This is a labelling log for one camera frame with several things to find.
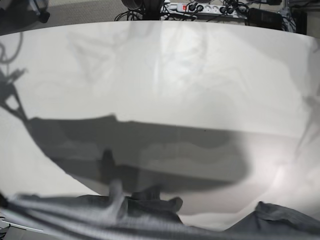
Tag tangled black cables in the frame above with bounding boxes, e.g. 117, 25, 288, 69
114, 0, 201, 22

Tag white power strip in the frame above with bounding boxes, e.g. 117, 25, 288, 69
162, 1, 249, 20

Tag grey t-shirt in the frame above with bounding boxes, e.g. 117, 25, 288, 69
0, 181, 320, 240

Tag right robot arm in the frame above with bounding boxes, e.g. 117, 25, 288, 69
26, 0, 51, 24

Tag black power adapter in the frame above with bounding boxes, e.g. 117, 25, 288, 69
247, 8, 283, 30

